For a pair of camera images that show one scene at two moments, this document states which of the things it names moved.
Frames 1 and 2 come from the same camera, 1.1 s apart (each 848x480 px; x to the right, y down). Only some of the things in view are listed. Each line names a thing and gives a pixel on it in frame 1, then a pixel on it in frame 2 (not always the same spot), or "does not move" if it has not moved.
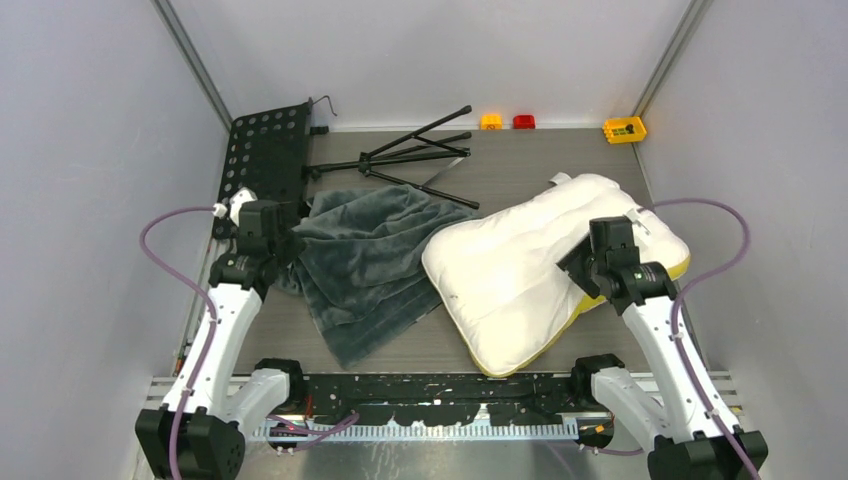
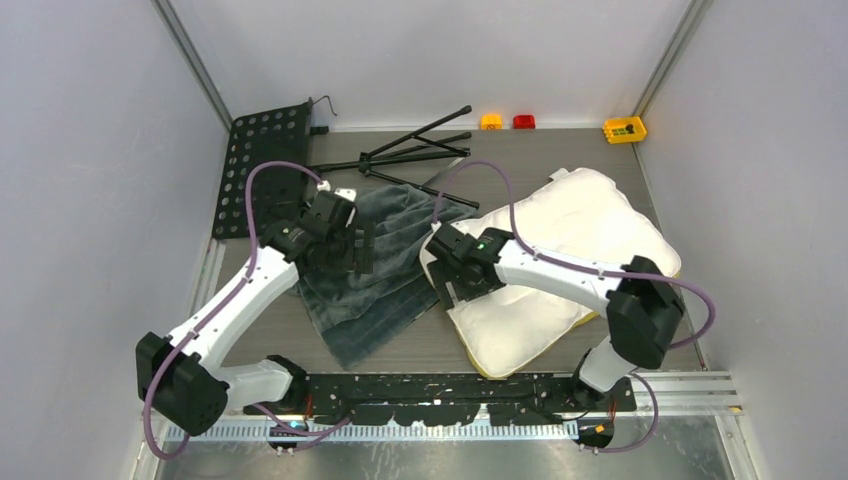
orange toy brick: (491, 122) does not move
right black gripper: (573, 261) -> (443, 273)
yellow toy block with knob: (628, 129) does not move
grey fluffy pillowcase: (360, 277) does not move
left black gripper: (295, 243) -> (356, 257)
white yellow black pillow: (494, 268) does not move
